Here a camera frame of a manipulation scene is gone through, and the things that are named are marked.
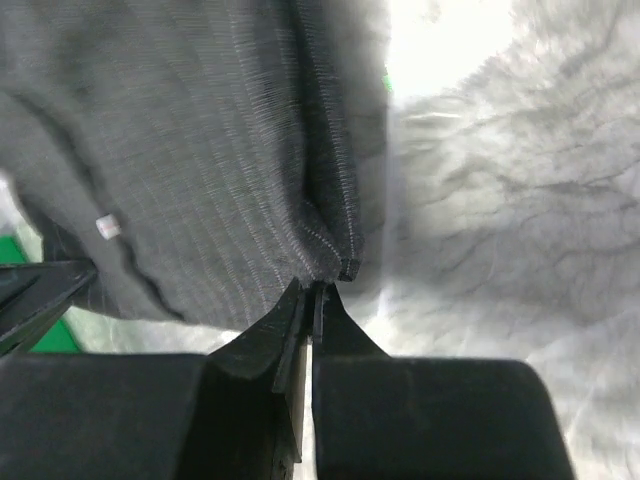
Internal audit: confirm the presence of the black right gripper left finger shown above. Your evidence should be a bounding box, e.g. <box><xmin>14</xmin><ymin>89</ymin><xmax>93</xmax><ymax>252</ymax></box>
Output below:
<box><xmin>1</xmin><ymin>282</ymin><xmax>305</xmax><ymax>479</ymax></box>

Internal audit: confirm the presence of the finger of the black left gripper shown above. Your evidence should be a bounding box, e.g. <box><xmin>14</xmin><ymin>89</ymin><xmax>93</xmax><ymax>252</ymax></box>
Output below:
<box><xmin>1</xmin><ymin>259</ymin><xmax>97</xmax><ymax>355</ymax></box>

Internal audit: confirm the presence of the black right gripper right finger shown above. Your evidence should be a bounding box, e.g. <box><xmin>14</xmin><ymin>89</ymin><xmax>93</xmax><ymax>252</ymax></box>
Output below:
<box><xmin>312</xmin><ymin>285</ymin><xmax>574</xmax><ymax>480</ymax></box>

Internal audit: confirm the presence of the black pinstriped long sleeve shirt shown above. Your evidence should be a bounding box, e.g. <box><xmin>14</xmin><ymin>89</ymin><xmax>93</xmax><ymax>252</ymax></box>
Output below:
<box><xmin>1</xmin><ymin>1</ymin><xmax>390</xmax><ymax>330</ymax></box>

